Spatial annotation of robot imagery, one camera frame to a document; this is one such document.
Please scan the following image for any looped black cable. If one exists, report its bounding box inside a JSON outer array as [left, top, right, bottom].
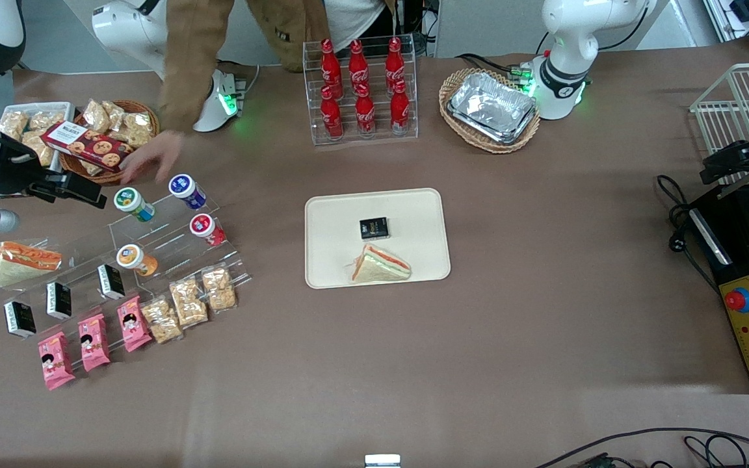
[[683, 434, 749, 468]]

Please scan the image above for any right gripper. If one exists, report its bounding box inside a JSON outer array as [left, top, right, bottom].
[[0, 140, 108, 210]]

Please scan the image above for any blue gum bottle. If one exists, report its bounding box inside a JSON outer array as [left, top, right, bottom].
[[168, 174, 207, 210]]

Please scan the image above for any black machine with yellow panel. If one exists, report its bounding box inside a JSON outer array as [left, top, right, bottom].
[[690, 185, 749, 395]]

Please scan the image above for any stack of foil trays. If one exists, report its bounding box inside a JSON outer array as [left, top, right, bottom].
[[446, 71, 538, 145]]

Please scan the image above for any clear bag of brittle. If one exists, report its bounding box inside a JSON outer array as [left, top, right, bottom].
[[202, 266, 238, 312], [141, 296, 183, 345], [169, 278, 209, 328]]

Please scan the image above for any white wire basket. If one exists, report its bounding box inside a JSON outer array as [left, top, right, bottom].
[[690, 62, 749, 186]]

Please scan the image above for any red cookie box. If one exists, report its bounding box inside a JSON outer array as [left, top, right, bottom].
[[41, 121, 135, 173]]

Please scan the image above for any person right hand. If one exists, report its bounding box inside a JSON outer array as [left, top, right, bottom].
[[120, 130, 185, 186]]

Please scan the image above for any red cola bottle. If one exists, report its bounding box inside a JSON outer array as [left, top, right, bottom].
[[389, 80, 411, 135], [384, 37, 406, 88], [320, 86, 344, 140], [348, 40, 369, 92], [354, 83, 376, 137], [321, 39, 342, 92]]

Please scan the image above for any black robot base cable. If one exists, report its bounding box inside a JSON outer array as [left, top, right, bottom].
[[456, 52, 547, 77]]

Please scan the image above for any red gum bottle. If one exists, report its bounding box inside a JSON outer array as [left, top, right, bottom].
[[190, 213, 226, 246]]

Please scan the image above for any beige plastic tray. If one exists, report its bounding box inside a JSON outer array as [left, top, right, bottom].
[[304, 188, 451, 289]]

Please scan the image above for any clear acrylic bottle rack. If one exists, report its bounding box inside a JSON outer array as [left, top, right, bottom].
[[303, 34, 419, 146]]

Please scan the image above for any black power cable with plug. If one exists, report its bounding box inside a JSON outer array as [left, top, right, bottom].
[[657, 174, 721, 294]]

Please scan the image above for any pink snack packet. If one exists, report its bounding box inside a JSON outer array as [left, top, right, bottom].
[[77, 313, 111, 372], [117, 296, 153, 353], [38, 330, 77, 391]]

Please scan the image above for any standing person torso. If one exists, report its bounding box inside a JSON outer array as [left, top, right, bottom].
[[244, 0, 424, 73]]

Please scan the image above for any light wicker basket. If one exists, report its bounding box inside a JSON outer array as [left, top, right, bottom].
[[439, 68, 542, 154]]

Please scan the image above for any clear acrylic stepped stand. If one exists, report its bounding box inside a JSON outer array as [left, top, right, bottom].
[[0, 192, 252, 345]]

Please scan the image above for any green gum bottle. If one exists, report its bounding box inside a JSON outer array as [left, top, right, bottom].
[[114, 187, 155, 222]]

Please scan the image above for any orange gum bottle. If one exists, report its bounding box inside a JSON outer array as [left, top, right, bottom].
[[116, 244, 159, 277]]

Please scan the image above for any long black cable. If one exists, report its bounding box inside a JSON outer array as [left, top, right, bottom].
[[534, 427, 749, 468]]

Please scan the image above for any brown wicker basket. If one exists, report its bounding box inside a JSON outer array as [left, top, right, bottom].
[[59, 99, 161, 186]]

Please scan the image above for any white rectangular snack tray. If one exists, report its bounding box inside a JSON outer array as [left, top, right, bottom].
[[0, 102, 75, 174]]

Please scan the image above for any black and white carton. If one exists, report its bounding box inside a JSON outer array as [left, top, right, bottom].
[[98, 263, 126, 300], [46, 281, 73, 320], [4, 300, 37, 339]]

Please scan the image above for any wrapped triangle sandwich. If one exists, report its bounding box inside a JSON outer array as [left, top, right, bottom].
[[0, 241, 63, 288], [350, 244, 412, 283]]

